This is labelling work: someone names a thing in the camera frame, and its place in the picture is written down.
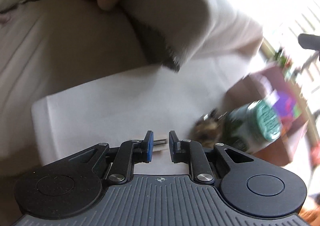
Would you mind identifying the brown furry toy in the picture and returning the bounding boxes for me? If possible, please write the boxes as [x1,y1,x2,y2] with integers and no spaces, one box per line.
[192,108,225,149]

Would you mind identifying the green lid glass jar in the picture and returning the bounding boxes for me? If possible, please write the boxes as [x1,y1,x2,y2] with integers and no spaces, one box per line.
[221,100,282,154]

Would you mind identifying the pink cardboard box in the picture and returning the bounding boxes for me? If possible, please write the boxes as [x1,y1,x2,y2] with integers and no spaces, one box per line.
[227,64,309,166]

